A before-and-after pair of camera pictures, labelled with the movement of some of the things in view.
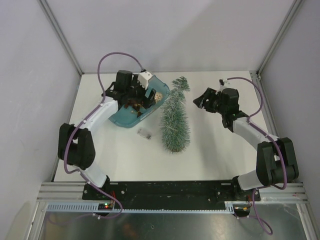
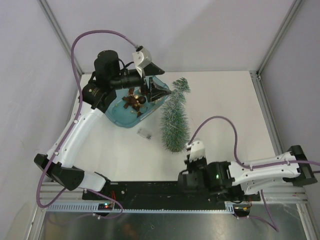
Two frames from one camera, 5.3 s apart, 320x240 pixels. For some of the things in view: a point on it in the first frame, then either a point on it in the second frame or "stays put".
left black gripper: (143, 100) → (155, 91)
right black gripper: (210, 94) → (190, 164)
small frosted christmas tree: (175, 126) stays put
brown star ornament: (137, 106) stays put
